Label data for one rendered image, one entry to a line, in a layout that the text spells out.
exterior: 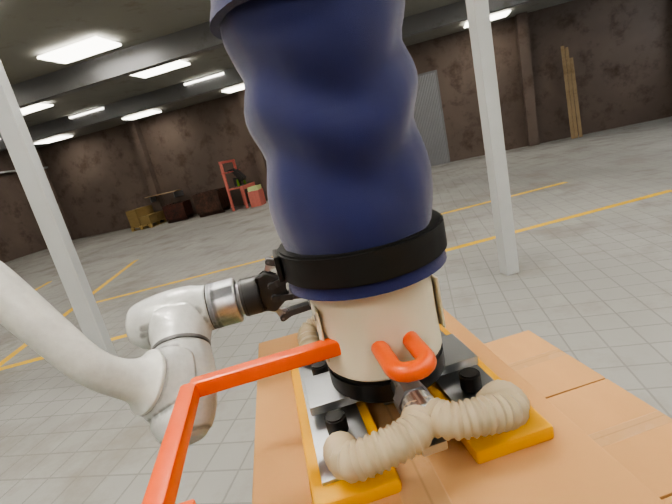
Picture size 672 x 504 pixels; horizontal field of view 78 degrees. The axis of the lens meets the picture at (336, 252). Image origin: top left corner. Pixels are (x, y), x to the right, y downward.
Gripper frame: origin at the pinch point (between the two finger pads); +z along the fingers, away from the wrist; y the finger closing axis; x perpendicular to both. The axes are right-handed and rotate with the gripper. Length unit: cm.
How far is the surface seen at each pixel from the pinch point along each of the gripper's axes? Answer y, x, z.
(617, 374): 119, -86, 141
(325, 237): -15.2, 35.1, -5.3
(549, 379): 65, -32, 65
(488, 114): -21, -243, 179
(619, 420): 65, -7, 68
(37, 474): 120, -157, -180
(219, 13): -40, 31, -10
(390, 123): -25.5, 36.1, 4.0
